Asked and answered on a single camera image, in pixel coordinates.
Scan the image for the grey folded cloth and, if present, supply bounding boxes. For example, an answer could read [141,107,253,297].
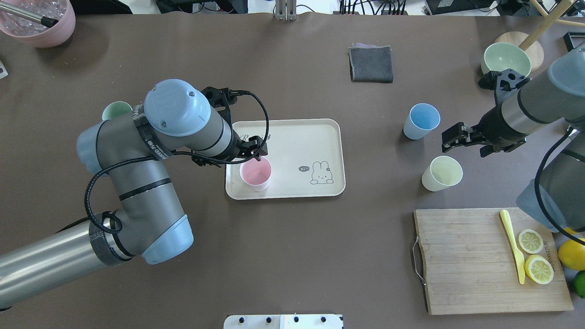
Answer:
[348,43,394,83]

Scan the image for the lower lemon slice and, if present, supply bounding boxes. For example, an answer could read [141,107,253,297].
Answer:
[524,255,554,285]

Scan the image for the lower whole lemon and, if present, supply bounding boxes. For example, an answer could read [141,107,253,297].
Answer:
[558,239,585,271]

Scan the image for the green lime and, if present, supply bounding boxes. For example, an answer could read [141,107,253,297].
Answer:
[573,270,585,298]

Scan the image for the black frame object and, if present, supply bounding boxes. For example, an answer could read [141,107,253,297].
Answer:
[563,32,585,52]

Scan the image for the green bowl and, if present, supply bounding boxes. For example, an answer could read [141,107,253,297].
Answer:
[481,43,532,76]

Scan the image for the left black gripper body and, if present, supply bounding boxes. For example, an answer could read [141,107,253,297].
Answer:
[191,133,267,166]

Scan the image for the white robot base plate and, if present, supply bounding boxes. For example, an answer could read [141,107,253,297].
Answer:
[223,313,344,329]

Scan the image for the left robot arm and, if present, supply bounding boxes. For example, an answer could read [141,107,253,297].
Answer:
[0,79,268,311]

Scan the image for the wooden stand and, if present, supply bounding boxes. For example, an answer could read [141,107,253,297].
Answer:
[495,0,584,72]

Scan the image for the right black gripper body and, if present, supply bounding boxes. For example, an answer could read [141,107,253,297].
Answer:
[443,107,527,153]

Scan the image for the blue cup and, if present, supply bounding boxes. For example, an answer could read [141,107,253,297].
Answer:
[403,103,441,140]

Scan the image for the pale yellow cup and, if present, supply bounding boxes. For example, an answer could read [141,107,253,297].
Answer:
[421,156,463,191]

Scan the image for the wooden cutting board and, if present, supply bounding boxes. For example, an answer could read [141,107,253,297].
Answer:
[414,208,573,316]

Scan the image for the yellow plastic knife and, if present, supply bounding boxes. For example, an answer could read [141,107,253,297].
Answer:
[500,209,526,285]

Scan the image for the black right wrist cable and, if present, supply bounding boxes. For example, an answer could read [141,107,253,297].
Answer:
[534,128,585,240]

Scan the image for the pink cup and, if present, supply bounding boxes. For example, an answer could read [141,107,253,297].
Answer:
[239,157,272,191]

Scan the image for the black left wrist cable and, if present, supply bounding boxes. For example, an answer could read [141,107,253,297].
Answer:
[84,86,270,234]

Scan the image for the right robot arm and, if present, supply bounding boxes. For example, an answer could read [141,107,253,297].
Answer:
[441,45,585,234]

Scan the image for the pink bowl with ice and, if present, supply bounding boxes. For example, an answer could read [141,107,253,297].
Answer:
[1,0,76,48]

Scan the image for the metal scoop in bowl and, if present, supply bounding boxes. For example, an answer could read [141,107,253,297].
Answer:
[0,1,59,28]

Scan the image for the lemon slice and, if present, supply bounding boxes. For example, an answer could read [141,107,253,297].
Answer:
[524,255,554,285]
[517,229,544,255]

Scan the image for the upper lemon slice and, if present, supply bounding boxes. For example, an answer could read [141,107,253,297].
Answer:
[517,229,544,255]

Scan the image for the cream rabbit tray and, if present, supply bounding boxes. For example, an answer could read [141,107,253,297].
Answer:
[225,118,346,200]

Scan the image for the green cup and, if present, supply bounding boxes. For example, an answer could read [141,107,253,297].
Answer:
[101,101,133,121]

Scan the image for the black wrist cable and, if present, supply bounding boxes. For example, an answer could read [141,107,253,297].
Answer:
[534,128,585,240]
[84,86,270,234]

